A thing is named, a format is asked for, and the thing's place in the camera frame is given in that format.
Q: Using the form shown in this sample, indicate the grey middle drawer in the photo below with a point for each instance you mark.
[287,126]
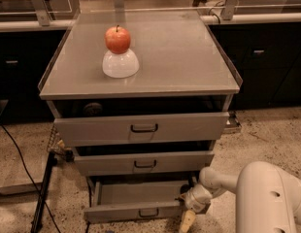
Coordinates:
[143,158]

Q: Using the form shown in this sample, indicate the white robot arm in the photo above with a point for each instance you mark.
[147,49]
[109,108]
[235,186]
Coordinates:
[268,199]

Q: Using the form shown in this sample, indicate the grey metal frame post right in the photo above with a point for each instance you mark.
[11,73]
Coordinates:
[228,9]

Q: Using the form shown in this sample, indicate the grey bottom drawer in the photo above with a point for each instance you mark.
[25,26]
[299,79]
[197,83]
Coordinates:
[133,201]

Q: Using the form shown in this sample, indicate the wire basket with items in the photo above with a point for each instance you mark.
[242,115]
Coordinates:
[57,146]

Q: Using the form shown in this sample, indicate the red apple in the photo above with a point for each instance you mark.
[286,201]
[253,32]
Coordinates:
[117,39]

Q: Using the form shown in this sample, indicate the dark round object in drawer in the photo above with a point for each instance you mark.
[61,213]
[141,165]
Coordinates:
[92,109]

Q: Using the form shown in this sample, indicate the grey metal frame post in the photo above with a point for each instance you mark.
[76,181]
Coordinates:
[228,9]
[41,12]

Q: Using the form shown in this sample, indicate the grey metal frame post left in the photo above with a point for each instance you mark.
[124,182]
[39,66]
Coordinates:
[41,12]

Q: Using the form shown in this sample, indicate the grey top drawer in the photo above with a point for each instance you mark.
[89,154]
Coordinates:
[137,121]

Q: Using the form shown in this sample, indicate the white upturned bowl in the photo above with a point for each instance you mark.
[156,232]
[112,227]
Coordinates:
[120,65]

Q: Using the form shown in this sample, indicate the black metal bar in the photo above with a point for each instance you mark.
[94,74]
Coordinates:
[43,192]

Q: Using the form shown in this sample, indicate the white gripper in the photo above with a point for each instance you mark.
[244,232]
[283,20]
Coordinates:
[196,199]

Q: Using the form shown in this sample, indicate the grey drawer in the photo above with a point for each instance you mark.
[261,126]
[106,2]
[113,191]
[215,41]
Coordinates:
[143,158]
[137,121]
[133,201]

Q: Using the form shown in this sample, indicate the grey metal drawer cabinet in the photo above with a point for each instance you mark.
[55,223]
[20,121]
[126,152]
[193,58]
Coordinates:
[178,57]

